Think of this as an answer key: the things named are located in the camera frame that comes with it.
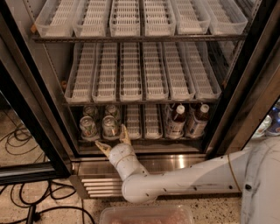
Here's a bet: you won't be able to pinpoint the blue can behind door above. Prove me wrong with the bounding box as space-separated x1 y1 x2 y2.
266 100 280 137

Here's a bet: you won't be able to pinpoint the brown tea bottle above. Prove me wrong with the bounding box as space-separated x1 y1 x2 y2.
185 103 209 138
166 104 186 139

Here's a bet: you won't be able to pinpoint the open fridge door left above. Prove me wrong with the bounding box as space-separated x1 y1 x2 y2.
0 10 73 186

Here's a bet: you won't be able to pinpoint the left brown tea bottle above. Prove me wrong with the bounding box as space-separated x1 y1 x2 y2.
166 104 186 139

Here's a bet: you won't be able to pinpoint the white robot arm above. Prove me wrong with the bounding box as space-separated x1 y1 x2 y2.
94 127 280 224

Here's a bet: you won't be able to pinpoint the right glass fridge door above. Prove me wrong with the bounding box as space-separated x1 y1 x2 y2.
202 0 280 158

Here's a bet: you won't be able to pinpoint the black floor cables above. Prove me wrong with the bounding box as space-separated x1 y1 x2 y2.
0 110 95 224

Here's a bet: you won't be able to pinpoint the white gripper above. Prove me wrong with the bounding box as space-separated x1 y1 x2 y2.
94 124 135 164

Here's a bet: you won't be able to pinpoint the steel fridge vent grille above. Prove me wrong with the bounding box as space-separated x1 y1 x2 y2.
82 170 241 203

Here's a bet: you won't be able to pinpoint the clear plastic bin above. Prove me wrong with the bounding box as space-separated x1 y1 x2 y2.
99 205 195 224

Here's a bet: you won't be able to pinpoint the shelf tray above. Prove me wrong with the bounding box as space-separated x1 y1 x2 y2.
65 43 96 103
143 104 163 139
143 0 176 37
109 0 140 37
171 0 211 35
142 42 169 101
163 42 195 101
120 43 143 102
73 0 111 38
35 0 80 38
185 42 221 100
92 43 117 102
124 105 142 140
202 0 248 35

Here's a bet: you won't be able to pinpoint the white can behind door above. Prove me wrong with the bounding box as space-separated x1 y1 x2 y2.
252 115 272 138

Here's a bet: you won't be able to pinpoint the right brown tea bottle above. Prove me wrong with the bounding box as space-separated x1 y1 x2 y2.
185 103 209 138

